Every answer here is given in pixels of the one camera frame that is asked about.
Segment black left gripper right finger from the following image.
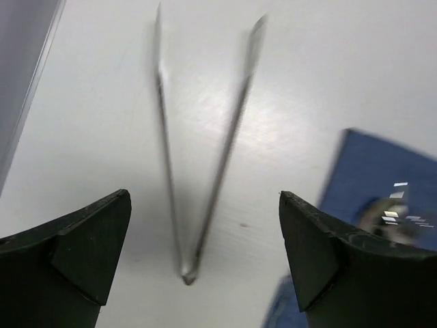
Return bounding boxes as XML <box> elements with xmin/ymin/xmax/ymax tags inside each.
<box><xmin>279</xmin><ymin>191</ymin><xmax>436</xmax><ymax>327</ymax></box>

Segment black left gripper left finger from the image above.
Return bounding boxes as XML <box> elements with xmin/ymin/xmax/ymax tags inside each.
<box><xmin>1</xmin><ymin>189</ymin><xmax>132</xmax><ymax>328</ymax></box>

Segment silver metal tongs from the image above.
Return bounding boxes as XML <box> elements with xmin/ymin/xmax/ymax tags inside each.
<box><xmin>152</xmin><ymin>5</ymin><xmax>267</xmax><ymax>286</ymax></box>

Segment blue cloth placemat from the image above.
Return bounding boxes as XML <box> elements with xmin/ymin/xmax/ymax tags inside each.
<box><xmin>264</xmin><ymin>129</ymin><xmax>436</xmax><ymax>327</ymax></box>

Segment spoon with green handle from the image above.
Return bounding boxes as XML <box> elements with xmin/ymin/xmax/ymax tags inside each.
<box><xmin>356</xmin><ymin>198</ymin><xmax>417</xmax><ymax>245</ymax></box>

